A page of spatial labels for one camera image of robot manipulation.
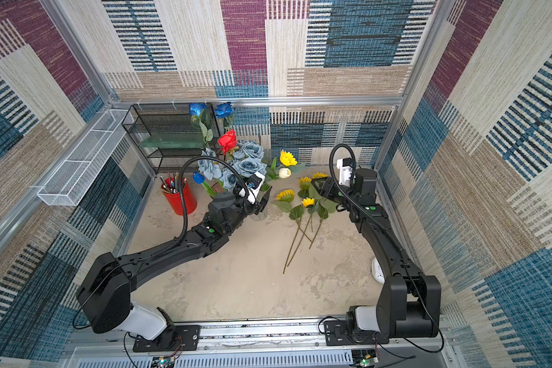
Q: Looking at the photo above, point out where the yellow sunflower bouquet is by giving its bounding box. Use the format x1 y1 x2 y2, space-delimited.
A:
309 172 337 248

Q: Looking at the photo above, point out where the tall yellow sunflower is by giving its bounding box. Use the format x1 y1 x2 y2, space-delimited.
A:
285 197 314 270

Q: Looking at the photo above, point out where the white tulip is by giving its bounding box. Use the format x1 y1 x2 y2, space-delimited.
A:
278 167 291 179

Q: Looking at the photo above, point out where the large yellow sunflower stem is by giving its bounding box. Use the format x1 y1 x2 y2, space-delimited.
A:
279 176 314 273

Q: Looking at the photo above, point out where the small yellow sunflower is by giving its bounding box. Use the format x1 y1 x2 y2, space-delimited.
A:
279 150 297 167

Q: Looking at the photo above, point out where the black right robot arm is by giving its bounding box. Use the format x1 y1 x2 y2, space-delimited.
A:
312 153 443 347

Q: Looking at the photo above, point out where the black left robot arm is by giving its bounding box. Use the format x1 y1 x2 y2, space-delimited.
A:
76 164 268 345

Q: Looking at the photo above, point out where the grey blue rose bouquet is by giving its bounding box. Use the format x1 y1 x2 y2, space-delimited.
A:
198 140 268 191

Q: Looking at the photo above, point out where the blue tulip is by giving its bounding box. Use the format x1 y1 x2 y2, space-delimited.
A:
193 172 217 198

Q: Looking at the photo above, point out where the red rose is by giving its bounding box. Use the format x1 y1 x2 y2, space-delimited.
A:
217 130 237 154

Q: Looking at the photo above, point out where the red pen cup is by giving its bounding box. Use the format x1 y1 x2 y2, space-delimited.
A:
160 175 197 216

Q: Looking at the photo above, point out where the white round puck device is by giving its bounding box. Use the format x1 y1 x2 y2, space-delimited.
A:
371 259 385 285

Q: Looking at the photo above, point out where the blue rose pair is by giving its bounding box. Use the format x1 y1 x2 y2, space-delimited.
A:
189 102 235 146

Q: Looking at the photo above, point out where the black mesh shelf rack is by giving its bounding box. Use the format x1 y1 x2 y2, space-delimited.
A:
122 103 222 174

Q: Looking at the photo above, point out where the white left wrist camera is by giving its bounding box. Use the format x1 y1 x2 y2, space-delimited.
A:
239 172 265 204

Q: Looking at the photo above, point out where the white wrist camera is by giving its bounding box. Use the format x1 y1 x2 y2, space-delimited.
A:
336 158 354 186
239 172 265 204

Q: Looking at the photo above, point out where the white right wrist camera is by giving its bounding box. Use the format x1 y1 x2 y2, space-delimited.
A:
336 158 354 186

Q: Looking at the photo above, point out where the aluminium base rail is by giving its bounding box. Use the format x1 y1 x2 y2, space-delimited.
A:
58 317 461 367

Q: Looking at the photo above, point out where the white wire mesh tray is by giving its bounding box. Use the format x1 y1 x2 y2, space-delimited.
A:
38 109 127 206

